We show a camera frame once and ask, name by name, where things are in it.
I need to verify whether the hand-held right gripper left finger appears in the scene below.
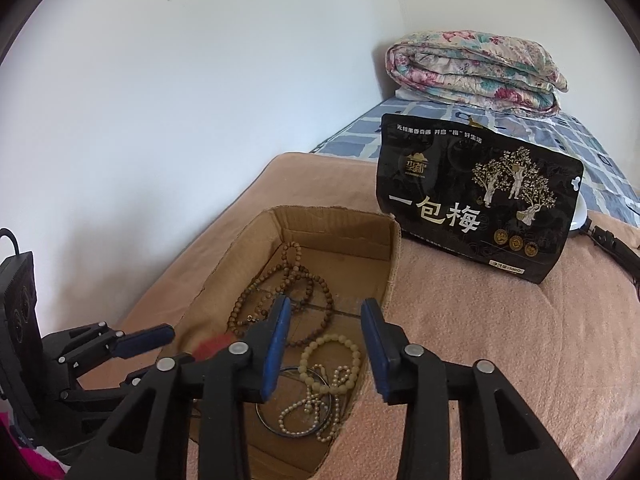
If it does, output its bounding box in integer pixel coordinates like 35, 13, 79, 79
65, 295, 292, 480

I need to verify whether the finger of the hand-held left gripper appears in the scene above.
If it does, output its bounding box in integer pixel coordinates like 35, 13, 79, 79
59, 352, 196, 413
42, 321, 176, 378

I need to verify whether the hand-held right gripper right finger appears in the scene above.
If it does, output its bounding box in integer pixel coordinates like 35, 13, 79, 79
361, 297, 581, 480

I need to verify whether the cream large bead bracelet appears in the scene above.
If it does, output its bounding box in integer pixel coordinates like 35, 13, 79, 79
298, 334, 363, 396

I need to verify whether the thin black bangle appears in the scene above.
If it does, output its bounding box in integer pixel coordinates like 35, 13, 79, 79
255, 366, 331, 440

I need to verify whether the small pearl strand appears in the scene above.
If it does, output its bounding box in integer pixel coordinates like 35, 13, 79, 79
278, 365, 351, 443

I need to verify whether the cardboard box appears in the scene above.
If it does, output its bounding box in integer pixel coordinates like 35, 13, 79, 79
155, 205, 403, 476

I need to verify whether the brown bead necklace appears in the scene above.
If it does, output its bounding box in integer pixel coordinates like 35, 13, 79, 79
227, 241, 335, 348

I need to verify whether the tan fleece blanket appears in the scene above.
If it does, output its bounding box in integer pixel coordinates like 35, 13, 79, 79
80, 152, 640, 480

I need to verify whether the pink cloth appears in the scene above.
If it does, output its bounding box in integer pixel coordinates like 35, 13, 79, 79
0, 400, 71, 480

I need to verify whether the black snack pouch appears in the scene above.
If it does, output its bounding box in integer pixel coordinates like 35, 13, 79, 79
375, 112, 585, 285

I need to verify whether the blue patterned bedsheet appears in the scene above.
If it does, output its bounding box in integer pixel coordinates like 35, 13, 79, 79
310, 97, 640, 248

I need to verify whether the folded floral quilt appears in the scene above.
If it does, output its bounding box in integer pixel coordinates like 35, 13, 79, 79
385, 30, 569, 111

